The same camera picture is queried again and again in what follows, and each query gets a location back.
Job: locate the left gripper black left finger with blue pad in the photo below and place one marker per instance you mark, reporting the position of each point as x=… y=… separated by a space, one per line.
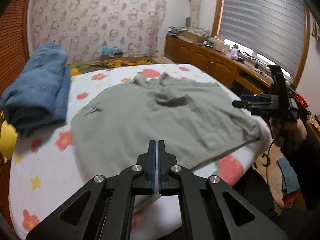
x=103 y=207

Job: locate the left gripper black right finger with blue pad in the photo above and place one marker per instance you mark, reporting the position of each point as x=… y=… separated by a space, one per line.
x=209 y=207

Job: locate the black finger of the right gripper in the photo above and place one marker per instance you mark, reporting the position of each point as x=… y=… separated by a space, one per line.
x=247 y=101

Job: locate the grey-green pants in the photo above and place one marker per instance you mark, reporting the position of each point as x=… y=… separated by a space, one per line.
x=196 y=120

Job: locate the hand holding other gripper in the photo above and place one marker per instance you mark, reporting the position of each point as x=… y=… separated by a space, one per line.
x=287 y=131

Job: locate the brown wooden cabinet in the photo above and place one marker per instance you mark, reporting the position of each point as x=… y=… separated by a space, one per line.
x=238 y=77

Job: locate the white fruit-print bed sheet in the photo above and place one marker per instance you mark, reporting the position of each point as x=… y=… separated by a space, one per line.
x=44 y=173

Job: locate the pink jar on cabinet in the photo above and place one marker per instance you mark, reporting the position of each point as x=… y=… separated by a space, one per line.
x=219 y=43

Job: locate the blue cloth on floor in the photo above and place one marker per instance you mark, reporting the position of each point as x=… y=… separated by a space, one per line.
x=290 y=182

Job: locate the grey window blind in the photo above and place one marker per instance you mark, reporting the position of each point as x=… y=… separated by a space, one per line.
x=272 y=28

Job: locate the flat cardboard box on cabinet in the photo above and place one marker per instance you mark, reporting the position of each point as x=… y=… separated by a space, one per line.
x=191 y=37

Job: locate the folded blue jeans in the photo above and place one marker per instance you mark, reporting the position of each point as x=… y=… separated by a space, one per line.
x=39 y=96

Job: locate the cream tied curtain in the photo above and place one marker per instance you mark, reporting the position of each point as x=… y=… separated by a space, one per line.
x=195 y=6

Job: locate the floral orange green blanket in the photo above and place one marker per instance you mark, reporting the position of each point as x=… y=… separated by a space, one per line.
x=92 y=66

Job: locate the cardboard box blue cloth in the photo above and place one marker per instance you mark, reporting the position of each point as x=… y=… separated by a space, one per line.
x=110 y=53

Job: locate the patterned lace curtain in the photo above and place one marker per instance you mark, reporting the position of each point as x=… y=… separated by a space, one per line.
x=83 y=28

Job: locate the brown louvered wardrobe door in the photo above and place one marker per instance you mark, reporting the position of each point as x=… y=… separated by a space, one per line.
x=14 y=44

